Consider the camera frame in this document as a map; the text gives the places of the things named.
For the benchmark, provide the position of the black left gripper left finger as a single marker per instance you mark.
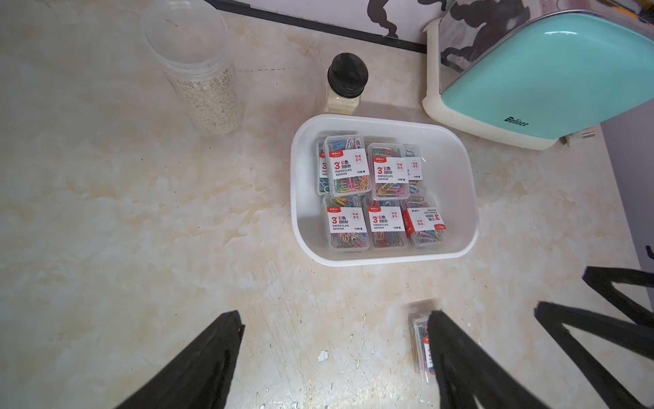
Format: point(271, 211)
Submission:
point(201, 375)

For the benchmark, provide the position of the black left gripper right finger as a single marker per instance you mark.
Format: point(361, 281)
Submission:
point(466, 375)

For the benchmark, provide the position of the paper clip box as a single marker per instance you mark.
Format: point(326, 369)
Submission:
point(346, 230)
point(347, 165)
point(424, 225)
point(418, 320)
point(385, 222)
point(390, 176)
point(322, 173)

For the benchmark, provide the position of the paper clip box side-left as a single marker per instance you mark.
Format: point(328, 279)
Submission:
point(414, 164)

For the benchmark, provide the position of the white plastic storage box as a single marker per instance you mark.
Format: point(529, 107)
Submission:
point(448, 180)

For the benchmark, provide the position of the mint green toaster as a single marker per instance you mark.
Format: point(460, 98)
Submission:
point(527, 73)

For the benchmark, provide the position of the black-lidded spice bottle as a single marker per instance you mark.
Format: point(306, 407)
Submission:
point(346, 79)

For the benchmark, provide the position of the clear jar of oats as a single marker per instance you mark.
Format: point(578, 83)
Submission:
point(191, 42)

